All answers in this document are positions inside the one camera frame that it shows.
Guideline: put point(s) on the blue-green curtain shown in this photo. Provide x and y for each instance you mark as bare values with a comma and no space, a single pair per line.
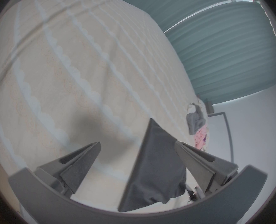
175,6
233,55

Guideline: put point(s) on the pink garment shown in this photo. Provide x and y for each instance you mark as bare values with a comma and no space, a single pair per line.
199,140

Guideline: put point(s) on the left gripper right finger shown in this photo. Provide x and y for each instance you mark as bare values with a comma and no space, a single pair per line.
203,167

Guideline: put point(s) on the white printed pillow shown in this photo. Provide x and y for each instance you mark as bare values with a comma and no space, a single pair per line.
202,104

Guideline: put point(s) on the bed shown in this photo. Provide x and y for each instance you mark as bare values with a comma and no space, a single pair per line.
81,78

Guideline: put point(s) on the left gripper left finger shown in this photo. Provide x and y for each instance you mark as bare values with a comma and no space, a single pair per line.
74,167

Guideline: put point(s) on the grey garment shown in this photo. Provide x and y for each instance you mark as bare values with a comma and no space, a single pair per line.
196,122

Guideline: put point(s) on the purple garment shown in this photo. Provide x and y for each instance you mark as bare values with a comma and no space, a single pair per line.
205,139

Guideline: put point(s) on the black T-shirt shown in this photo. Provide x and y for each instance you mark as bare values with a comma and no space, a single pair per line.
156,167

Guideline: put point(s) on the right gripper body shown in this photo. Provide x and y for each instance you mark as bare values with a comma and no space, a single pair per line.
195,194

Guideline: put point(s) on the grey bedside table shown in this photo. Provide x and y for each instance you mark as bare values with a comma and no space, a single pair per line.
209,106

